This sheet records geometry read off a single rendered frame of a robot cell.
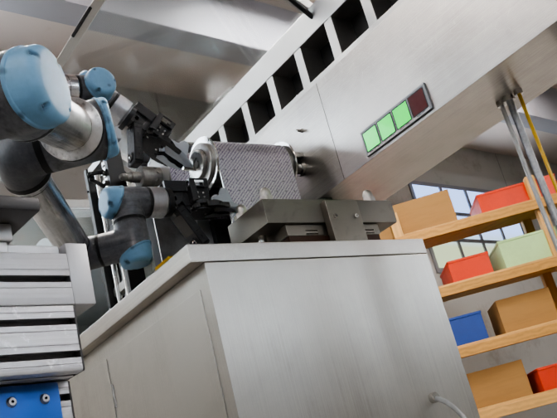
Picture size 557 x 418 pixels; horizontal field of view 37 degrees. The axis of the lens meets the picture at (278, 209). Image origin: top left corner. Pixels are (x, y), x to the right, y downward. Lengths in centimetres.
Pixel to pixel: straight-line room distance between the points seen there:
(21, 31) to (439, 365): 446
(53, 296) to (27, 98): 26
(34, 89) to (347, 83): 124
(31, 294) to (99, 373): 103
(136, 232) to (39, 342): 82
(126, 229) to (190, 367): 36
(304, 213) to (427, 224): 501
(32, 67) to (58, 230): 69
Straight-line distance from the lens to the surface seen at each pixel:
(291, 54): 247
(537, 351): 924
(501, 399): 670
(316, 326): 177
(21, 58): 118
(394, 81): 212
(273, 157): 226
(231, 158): 218
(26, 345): 111
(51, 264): 117
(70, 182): 598
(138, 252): 189
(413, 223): 694
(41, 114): 117
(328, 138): 230
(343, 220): 199
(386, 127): 211
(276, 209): 191
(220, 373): 165
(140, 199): 195
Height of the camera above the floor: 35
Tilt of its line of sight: 20 degrees up
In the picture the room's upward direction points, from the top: 15 degrees counter-clockwise
